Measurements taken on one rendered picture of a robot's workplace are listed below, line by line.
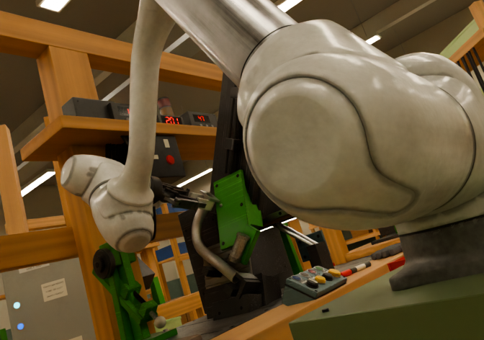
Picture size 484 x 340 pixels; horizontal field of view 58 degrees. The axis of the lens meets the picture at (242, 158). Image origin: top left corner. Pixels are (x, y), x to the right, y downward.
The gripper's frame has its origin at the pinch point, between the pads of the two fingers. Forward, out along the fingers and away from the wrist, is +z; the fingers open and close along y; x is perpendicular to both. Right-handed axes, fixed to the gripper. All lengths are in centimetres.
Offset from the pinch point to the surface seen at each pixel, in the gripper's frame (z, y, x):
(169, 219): 15.4, 28.3, 19.1
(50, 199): 408, 999, 431
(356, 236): 822, 386, 133
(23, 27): -46, 58, -23
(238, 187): 4.5, -7.0, -8.9
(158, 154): -3.6, 24.3, -4.2
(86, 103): -27.7, 35.4, -10.4
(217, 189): 4.4, 0.3, -4.9
